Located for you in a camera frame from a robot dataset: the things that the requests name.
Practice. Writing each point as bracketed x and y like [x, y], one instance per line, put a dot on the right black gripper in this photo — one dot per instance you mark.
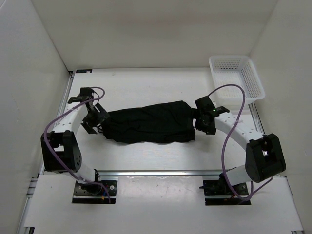
[195, 114]

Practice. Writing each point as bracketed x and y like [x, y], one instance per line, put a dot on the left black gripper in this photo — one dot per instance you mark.
[102, 116]

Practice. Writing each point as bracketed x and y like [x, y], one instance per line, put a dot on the black shorts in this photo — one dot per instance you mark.
[160, 123]

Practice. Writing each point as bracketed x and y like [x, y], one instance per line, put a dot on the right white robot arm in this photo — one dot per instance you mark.
[264, 156]

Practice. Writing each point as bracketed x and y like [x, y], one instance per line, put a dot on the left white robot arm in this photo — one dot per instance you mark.
[60, 150]

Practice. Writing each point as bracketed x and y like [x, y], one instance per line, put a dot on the black label sticker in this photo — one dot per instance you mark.
[84, 71]

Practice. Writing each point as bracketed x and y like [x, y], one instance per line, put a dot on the white plastic basket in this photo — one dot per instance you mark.
[239, 70]

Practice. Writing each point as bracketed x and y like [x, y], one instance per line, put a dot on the aluminium right rail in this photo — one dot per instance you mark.
[256, 117]

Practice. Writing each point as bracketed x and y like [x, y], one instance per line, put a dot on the aluminium rail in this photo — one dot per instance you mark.
[61, 109]
[256, 117]
[161, 173]

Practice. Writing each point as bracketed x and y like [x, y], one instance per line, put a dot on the aluminium front rail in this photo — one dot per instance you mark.
[161, 173]

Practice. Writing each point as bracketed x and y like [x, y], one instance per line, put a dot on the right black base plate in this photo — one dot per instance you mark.
[218, 193]

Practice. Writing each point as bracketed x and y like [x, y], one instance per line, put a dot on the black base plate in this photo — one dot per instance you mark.
[95, 194]
[218, 193]

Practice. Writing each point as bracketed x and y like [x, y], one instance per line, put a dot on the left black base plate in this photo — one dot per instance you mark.
[95, 194]

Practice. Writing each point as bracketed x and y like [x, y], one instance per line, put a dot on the aluminium left rail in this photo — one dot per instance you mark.
[61, 109]

